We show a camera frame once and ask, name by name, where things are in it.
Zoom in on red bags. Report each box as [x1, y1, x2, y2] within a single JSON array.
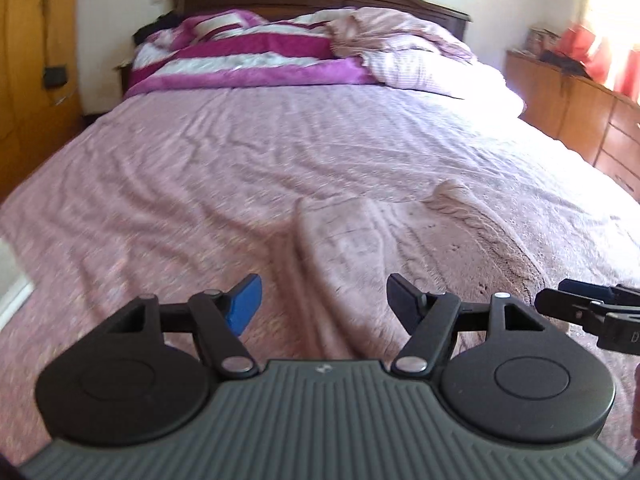
[[554, 21, 613, 82]]

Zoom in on pale pink quilt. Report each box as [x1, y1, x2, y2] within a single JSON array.
[[325, 6, 527, 117]]

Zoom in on wooden wardrobe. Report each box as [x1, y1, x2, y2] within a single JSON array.
[[0, 0, 87, 207]]

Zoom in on pink knit garment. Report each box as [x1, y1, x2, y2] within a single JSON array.
[[292, 178, 552, 362]]

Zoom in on magenta white striped blanket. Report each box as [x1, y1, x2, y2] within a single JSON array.
[[124, 8, 377, 100]]

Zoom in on black item on dresser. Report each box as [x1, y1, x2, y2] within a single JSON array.
[[539, 49, 592, 80]]

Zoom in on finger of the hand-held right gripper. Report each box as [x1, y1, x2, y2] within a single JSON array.
[[557, 278, 640, 307], [534, 288, 609, 334]]

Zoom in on wooden dresser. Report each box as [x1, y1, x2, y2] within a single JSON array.
[[504, 49, 640, 197]]

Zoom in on black charger with cable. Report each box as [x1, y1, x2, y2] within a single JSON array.
[[43, 0, 69, 90]]

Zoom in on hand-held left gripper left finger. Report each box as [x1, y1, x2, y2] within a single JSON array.
[[102, 273, 264, 381]]

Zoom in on white cloth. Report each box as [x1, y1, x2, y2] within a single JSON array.
[[0, 239, 35, 332]]

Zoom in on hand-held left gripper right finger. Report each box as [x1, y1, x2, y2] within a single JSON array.
[[387, 273, 549, 377]]

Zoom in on dark clothes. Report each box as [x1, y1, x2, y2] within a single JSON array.
[[134, 11, 182, 45]]

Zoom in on bed with pink sheet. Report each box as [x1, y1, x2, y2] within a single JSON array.
[[0, 79, 640, 467]]

